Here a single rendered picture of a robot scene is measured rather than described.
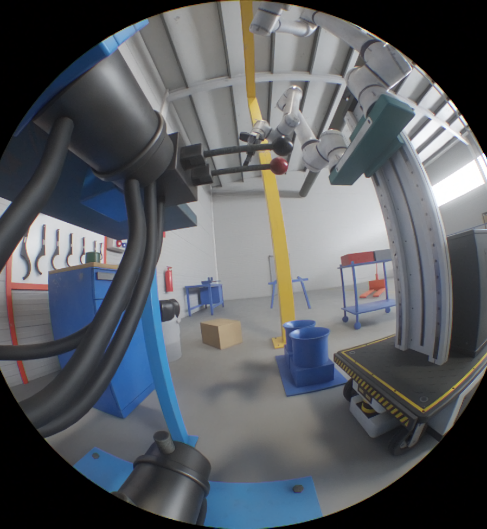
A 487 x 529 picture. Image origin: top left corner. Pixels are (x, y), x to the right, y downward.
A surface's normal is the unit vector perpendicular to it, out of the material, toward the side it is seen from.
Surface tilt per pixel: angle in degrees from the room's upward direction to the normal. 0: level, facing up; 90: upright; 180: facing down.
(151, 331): 90
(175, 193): 180
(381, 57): 105
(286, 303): 90
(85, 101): 146
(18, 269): 90
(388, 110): 180
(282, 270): 90
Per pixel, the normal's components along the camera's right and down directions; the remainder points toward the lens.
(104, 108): 0.73, 0.67
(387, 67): -0.56, 0.78
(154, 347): -0.06, -0.10
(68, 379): 0.53, -0.67
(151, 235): 0.54, -0.28
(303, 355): -0.60, -0.03
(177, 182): 0.10, 0.99
